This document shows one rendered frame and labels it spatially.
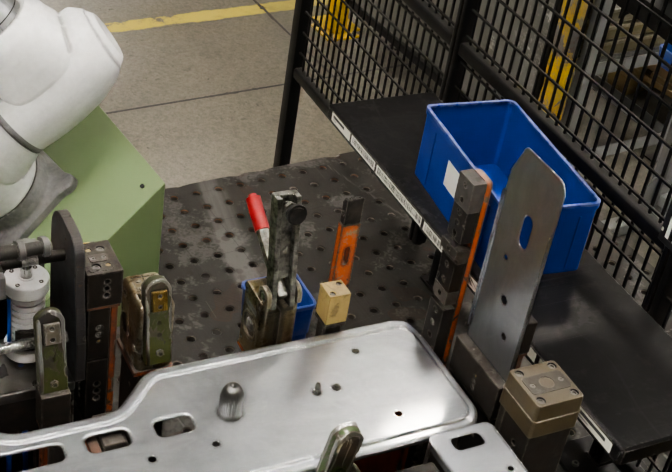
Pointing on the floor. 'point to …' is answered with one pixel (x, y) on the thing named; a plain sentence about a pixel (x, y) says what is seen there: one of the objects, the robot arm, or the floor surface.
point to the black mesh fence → (461, 48)
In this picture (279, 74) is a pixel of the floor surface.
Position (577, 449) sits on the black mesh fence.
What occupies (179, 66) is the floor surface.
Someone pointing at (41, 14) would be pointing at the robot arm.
